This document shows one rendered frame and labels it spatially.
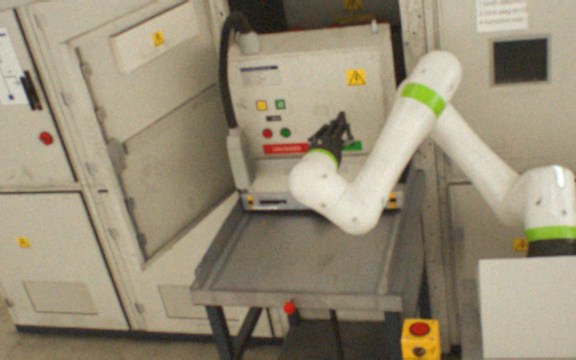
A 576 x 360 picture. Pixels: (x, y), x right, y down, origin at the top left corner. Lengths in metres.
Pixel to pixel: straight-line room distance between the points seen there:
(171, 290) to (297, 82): 1.31
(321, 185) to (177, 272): 1.47
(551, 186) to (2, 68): 2.01
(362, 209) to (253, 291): 0.51
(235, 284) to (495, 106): 0.99
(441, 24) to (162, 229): 1.09
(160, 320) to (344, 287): 1.43
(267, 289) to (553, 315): 0.76
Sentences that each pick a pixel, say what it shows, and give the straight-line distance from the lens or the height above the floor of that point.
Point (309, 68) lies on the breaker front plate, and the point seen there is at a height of 1.34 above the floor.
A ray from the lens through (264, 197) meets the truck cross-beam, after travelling 2.28.
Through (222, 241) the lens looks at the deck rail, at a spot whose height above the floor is 0.87.
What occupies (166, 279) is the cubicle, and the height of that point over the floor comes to 0.36.
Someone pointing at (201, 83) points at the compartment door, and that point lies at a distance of 2.35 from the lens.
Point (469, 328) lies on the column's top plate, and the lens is 1.90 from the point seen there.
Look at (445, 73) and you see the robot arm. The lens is 1.77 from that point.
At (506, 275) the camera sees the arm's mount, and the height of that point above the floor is 1.01.
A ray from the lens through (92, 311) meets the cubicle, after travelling 3.35.
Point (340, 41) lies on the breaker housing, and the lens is 2.08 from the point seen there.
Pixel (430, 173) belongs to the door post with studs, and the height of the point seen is 0.84.
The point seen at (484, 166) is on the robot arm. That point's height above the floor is 1.09.
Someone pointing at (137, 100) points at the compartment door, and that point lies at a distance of 2.14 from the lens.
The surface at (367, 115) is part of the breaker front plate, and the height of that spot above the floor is 1.18.
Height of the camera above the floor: 2.01
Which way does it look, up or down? 28 degrees down
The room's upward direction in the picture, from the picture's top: 11 degrees counter-clockwise
